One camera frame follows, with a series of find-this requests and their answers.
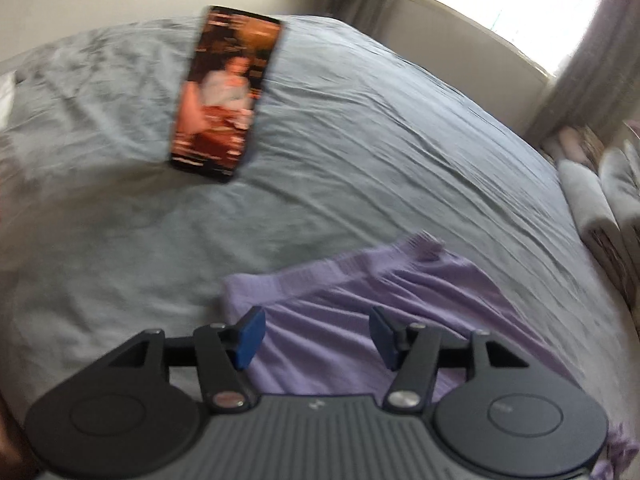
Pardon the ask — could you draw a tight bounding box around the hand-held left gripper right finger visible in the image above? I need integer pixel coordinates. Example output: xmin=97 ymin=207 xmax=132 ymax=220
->
xmin=369 ymin=306 xmax=528 ymax=413

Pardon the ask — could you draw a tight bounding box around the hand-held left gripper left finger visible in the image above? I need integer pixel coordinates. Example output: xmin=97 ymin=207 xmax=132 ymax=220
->
xmin=107 ymin=307 xmax=266 ymax=413

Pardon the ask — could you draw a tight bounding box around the purple sweater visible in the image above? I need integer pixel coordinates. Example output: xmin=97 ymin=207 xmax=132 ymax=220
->
xmin=222 ymin=232 xmax=640 ymax=480

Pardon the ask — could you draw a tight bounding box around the grey bed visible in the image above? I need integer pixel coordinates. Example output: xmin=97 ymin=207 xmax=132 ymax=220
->
xmin=0 ymin=12 xmax=640 ymax=480

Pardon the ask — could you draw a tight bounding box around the folded grey quilt pink lining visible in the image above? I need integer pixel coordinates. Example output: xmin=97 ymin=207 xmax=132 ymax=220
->
xmin=555 ymin=157 xmax=631 ymax=281

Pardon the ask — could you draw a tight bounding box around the smartphone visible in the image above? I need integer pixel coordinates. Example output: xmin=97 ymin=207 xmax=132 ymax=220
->
xmin=169 ymin=5 xmax=284 ymax=184

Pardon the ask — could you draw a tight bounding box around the pink cloth bundle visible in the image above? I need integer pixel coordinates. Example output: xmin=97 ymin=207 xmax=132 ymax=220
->
xmin=542 ymin=127 xmax=603 ymax=163

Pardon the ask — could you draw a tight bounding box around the white cloth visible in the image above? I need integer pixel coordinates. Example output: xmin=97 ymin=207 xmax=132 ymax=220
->
xmin=0 ymin=72 xmax=17 ymax=127

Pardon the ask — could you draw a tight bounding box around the window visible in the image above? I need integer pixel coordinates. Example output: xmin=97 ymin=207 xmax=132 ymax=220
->
xmin=410 ymin=0 xmax=613 ymax=78

